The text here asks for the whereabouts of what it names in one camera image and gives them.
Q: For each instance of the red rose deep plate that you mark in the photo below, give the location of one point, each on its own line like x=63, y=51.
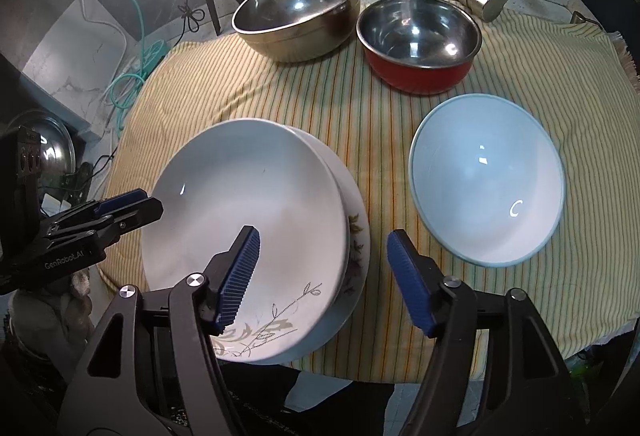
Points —
x=321, y=149

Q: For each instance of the pale green ceramic bowl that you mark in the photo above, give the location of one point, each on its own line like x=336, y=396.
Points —
x=486, y=179

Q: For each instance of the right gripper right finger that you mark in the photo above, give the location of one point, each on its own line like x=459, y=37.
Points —
x=526, y=385

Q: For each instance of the large steel bowl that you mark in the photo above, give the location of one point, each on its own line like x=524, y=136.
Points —
x=293, y=31

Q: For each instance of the red steel bowl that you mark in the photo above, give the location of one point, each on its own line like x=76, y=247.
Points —
x=421, y=47

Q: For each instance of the pink blossom deep plate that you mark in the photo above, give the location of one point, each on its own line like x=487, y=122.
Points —
x=355, y=276

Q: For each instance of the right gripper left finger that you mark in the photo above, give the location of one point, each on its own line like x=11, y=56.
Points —
x=150, y=368

